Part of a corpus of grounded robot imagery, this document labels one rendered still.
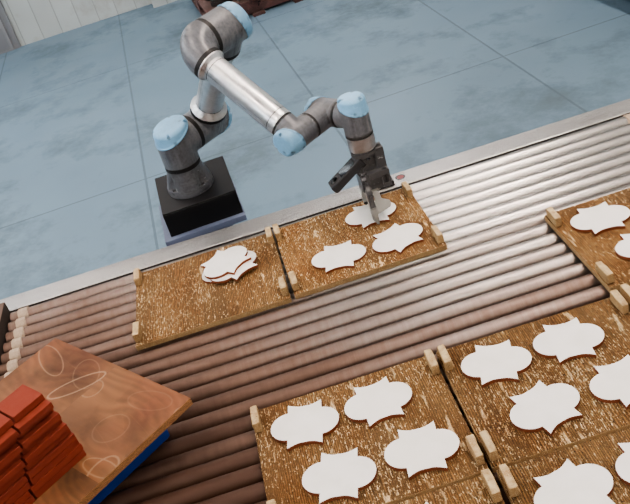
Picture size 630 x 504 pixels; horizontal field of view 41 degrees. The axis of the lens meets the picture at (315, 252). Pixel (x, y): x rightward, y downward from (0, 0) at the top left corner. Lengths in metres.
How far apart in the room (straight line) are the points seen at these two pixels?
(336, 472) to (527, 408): 0.38
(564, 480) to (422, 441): 0.28
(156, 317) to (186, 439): 0.48
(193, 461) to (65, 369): 0.40
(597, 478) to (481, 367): 0.36
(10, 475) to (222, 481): 0.40
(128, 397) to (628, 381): 1.01
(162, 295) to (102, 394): 0.51
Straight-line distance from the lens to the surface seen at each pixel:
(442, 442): 1.66
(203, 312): 2.20
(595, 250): 2.09
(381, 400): 1.77
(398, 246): 2.20
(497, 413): 1.71
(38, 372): 2.08
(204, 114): 2.68
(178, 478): 1.82
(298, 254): 2.30
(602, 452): 1.62
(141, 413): 1.81
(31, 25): 9.43
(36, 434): 1.70
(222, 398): 1.95
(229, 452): 1.84
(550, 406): 1.69
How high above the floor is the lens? 2.14
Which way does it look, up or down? 32 degrees down
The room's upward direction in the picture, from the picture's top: 17 degrees counter-clockwise
